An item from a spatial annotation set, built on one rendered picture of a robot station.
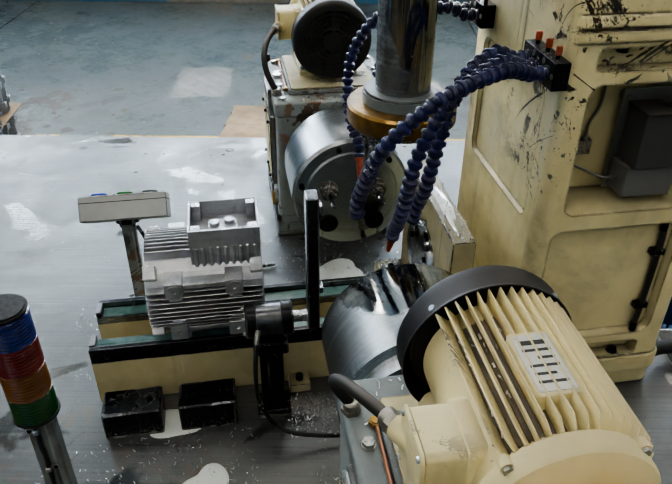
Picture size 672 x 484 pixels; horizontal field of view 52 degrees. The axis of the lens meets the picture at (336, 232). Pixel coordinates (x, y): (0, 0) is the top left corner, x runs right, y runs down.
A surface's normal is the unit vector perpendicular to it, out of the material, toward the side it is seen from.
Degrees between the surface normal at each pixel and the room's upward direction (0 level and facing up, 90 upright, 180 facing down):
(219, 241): 90
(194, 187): 0
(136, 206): 57
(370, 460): 0
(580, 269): 90
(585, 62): 90
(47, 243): 0
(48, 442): 90
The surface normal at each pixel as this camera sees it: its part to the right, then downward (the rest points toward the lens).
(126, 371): 0.16, 0.54
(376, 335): -0.52, -0.67
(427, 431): 0.00, -0.83
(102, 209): 0.14, 0.00
